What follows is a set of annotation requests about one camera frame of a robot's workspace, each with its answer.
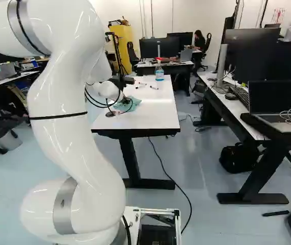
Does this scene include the black office chair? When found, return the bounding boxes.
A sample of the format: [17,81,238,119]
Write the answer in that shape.
[126,41,141,67]

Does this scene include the open grey laptop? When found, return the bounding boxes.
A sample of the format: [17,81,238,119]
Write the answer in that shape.
[240,80,291,131]

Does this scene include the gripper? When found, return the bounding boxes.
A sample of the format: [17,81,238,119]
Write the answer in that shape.
[109,75,135,90]

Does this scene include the large black monitor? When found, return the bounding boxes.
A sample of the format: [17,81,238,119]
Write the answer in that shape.
[222,27,291,85]

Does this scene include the black keyboard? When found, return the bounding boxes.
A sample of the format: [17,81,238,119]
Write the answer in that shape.
[228,85,251,111]

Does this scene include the yellow cabinet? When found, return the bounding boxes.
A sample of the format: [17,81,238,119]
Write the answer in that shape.
[109,24,134,75]

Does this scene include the desk with black monitors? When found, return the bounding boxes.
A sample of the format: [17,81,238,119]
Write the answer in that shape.
[134,32,195,97]

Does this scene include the green towel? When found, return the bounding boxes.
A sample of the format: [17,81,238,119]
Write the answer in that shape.
[113,96,143,113]

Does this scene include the white table with black legs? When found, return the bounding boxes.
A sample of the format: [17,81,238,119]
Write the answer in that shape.
[91,74,181,190]

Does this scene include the white desk with black legs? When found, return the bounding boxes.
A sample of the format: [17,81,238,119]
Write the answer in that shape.
[197,70,291,205]

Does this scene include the person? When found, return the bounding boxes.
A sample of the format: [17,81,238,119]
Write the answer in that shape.
[192,29,207,53]

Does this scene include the black bag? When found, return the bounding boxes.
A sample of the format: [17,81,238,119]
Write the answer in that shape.
[219,142,261,175]

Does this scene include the black bar on floor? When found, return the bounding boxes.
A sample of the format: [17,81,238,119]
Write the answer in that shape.
[262,209,290,217]

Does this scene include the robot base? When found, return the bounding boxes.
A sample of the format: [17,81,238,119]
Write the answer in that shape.
[121,205,182,245]

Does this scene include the black floor cable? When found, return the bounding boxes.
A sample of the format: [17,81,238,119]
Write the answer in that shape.
[148,136,193,235]

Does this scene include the clear spray bottle blue liquid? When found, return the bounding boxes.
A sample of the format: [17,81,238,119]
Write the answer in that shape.
[154,58,165,82]

